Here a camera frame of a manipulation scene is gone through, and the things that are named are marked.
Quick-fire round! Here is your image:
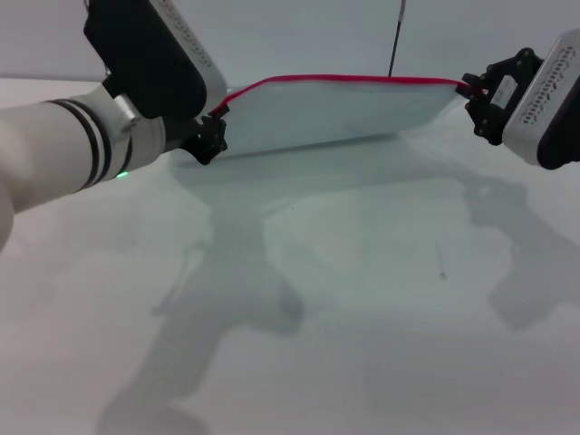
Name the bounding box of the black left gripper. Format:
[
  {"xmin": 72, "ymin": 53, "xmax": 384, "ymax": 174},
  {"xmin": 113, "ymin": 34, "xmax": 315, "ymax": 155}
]
[{"xmin": 161, "ymin": 112, "xmax": 228, "ymax": 167}]

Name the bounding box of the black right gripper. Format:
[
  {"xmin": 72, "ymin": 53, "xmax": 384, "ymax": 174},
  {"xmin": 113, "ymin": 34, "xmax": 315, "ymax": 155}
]
[{"xmin": 454, "ymin": 47, "xmax": 546, "ymax": 147}]

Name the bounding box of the clear document bag red zipper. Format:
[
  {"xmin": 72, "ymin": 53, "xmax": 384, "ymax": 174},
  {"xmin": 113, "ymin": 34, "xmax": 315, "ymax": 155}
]
[{"xmin": 208, "ymin": 73, "xmax": 475, "ymax": 160}]

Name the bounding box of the white-black right wrist camera box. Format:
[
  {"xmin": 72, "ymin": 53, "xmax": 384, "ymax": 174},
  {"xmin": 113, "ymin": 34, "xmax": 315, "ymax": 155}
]
[{"xmin": 500, "ymin": 28, "xmax": 580, "ymax": 171}]

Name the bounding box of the white-black wrist camera box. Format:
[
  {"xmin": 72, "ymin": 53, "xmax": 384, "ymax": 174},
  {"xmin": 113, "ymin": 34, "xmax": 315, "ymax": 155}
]
[
  {"xmin": 82, "ymin": 0, "xmax": 227, "ymax": 121},
  {"xmin": 500, "ymin": 28, "xmax": 580, "ymax": 171}
]

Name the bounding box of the white-black left wrist camera box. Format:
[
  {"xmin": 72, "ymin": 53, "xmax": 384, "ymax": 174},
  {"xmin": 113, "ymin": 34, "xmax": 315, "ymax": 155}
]
[{"xmin": 82, "ymin": 0, "xmax": 227, "ymax": 121}]

